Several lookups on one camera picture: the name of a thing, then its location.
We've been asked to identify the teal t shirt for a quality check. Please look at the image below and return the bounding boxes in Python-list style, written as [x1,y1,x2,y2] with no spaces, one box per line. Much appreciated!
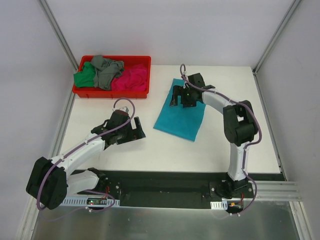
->
[153,78,206,142]

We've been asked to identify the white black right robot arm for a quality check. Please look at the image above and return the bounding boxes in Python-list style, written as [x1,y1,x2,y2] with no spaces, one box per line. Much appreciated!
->
[169,72,262,198]

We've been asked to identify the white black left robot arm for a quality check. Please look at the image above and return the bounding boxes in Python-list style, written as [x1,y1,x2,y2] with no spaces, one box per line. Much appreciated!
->
[26,109,146,211]

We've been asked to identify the pink t shirt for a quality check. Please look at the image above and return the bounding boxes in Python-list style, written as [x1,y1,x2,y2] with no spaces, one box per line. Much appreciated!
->
[111,64,148,92]

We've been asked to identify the red plastic bin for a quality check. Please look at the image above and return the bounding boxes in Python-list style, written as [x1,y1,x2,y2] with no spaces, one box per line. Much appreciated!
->
[72,55,152,99]

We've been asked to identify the grey t shirt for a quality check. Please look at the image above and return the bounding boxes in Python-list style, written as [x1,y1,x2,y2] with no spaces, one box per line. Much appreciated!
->
[90,55,125,91]

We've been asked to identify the green t shirt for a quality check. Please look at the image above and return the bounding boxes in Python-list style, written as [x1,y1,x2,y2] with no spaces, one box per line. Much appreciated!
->
[73,61,96,88]

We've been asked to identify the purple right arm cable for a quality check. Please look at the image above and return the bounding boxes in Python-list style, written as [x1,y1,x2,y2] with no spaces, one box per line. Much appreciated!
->
[179,64,263,181]

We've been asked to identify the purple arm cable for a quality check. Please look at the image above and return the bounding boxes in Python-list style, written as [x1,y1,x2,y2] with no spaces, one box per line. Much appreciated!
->
[36,97,137,211]
[179,64,263,181]

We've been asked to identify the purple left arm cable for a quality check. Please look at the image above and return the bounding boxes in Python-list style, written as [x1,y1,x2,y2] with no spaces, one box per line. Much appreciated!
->
[36,97,137,211]

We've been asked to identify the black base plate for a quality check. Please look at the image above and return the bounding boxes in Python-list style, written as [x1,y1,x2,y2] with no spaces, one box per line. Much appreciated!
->
[93,171,254,209]

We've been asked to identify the left white cable duct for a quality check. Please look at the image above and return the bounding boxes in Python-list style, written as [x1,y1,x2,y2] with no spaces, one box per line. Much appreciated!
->
[59,196,120,208]

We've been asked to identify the white cable duct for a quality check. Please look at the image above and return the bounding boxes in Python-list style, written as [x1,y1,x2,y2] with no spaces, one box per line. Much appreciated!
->
[59,196,120,208]
[210,200,228,211]

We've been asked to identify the right white cable duct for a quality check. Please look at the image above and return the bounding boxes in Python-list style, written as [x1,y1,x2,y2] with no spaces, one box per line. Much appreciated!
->
[210,200,228,211]

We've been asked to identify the aluminium front rail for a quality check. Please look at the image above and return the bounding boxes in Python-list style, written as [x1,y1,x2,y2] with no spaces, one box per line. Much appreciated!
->
[31,175,303,201]

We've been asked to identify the right aluminium frame post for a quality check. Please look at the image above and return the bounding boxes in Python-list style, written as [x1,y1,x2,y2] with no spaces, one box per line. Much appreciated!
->
[252,0,303,76]

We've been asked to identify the aluminium frame post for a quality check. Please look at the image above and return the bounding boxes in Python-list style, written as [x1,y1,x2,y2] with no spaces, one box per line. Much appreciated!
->
[37,0,79,71]
[252,0,303,76]

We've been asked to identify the left aluminium frame post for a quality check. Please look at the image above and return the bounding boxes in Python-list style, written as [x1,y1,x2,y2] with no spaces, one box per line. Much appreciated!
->
[37,0,79,71]

